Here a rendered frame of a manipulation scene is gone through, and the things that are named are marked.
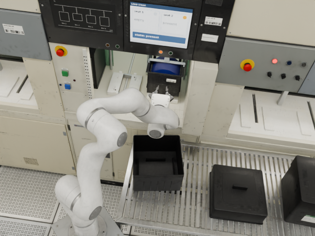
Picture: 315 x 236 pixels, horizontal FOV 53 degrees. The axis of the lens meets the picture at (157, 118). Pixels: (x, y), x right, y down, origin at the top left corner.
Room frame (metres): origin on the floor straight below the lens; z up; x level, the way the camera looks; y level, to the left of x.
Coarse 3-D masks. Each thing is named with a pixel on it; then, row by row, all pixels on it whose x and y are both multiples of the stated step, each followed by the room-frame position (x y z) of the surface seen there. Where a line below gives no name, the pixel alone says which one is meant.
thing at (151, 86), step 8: (184, 64) 1.59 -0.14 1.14; (152, 72) 1.51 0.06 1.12; (152, 80) 1.50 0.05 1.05; (160, 80) 1.50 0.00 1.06; (168, 80) 1.50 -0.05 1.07; (176, 80) 1.50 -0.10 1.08; (152, 88) 1.50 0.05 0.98; (160, 88) 1.50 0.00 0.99; (168, 88) 1.50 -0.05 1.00; (176, 88) 1.50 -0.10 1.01
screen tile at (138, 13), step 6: (138, 12) 1.31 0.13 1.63; (144, 12) 1.31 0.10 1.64; (150, 12) 1.31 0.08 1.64; (144, 18) 1.31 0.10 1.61; (150, 18) 1.31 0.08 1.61; (156, 18) 1.30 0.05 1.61; (138, 24) 1.31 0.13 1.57; (144, 24) 1.31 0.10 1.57; (150, 24) 1.31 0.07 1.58; (156, 24) 1.30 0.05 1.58; (150, 30) 1.31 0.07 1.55; (156, 30) 1.30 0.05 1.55
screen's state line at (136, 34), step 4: (136, 32) 1.31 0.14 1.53; (140, 32) 1.31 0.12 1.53; (136, 36) 1.31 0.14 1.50; (140, 36) 1.31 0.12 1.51; (144, 36) 1.31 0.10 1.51; (148, 36) 1.31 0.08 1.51; (152, 36) 1.31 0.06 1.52; (156, 36) 1.30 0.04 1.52; (160, 36) 1.30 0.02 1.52; (164, 36) 1.30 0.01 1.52; (168, 36) 1.30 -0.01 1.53; (160, 40) 1.30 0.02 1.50; (164, 40) 1.30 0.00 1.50; (168, 40) 1.30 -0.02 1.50; (172, 40) 1.30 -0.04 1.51; (176, 40) 1.30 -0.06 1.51; (180, 40) 1.30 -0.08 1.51; (184, 40) 1.30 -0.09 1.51
